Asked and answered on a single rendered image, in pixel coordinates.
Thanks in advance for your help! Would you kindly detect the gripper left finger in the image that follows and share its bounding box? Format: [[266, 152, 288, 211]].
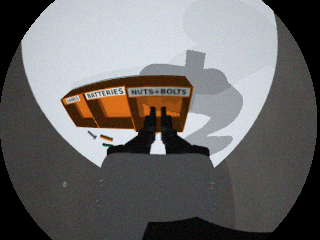
[[107, 106, 156, 155]]

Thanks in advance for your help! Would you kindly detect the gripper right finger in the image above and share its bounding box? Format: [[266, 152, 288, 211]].
[[161, 106, 210, 158]]

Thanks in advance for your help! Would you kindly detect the brown three-compartment tray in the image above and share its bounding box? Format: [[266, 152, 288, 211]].
[[60, 75, 193, 133]]

